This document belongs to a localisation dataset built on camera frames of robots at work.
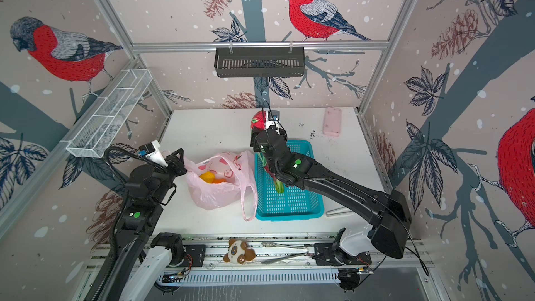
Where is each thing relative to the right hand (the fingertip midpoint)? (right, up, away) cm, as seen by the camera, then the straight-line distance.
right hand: (259, 130), depth 72 cm
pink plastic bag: (-9, -15, +6) cm, 18 cm away
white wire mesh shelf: (-57, -1, -1) cm, 57 cm away
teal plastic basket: (+14, -31, +14) cm, 37 cm away
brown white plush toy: (-7, -43, 0) cm, 44 cm away
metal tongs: (+8, -47, +2) cm, 48 cm away
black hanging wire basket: (-2, +36, +34) cm, 49 cm away
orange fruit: (-23, -21, +17) cm, 35 cm away
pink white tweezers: (+30, -33, +11) cm, 46 cm away
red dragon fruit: (+8, -24, +16) cm, 30 cm away
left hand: (-27, -6, -2) cm, 28 cm away
